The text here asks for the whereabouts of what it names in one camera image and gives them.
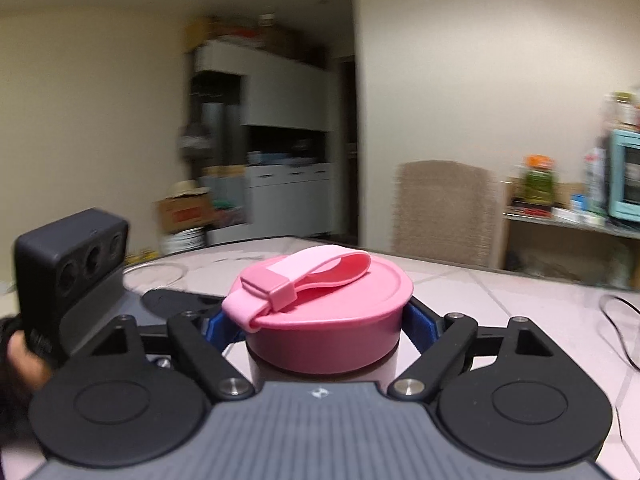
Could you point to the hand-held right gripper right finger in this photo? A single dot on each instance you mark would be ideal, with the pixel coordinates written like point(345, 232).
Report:
point(418, 325)

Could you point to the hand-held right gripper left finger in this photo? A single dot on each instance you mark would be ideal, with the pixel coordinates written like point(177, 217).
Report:
point(216, 329)

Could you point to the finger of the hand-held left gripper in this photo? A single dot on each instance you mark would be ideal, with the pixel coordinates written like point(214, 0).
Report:
point(167, 301)

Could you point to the pink bottle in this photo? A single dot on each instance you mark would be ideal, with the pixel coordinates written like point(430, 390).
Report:
point(385, 372)

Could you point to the green packaged bottle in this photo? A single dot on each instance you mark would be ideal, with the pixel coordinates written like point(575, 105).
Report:
point(539, 182)

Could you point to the person's left hand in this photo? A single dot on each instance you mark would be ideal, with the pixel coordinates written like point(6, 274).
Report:
point(27, 367)

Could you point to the stack of white plates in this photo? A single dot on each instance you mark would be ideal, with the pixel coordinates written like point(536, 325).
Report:
point(184, 241)

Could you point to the cardboard box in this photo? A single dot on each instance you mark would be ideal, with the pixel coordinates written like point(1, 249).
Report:
point(185, 214)

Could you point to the straw hat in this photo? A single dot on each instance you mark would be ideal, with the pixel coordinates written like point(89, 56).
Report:
point(187, 189)

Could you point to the beige chair back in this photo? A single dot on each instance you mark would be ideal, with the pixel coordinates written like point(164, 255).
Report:
point(445, 212)

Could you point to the wooden side shelf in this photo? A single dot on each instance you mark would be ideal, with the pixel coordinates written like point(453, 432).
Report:
point(565, 247)

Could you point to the white kitchen cabinet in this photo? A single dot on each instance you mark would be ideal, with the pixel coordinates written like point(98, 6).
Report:
point(285, 110)

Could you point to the white carton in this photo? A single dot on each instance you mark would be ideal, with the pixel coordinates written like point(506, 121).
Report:
point(596, 180)

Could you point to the light blue toaster oven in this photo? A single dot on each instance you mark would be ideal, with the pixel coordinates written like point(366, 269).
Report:
point(625, 175)

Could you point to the boxes atop cabinet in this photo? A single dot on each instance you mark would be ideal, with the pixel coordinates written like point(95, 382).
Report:
point(250, 35)

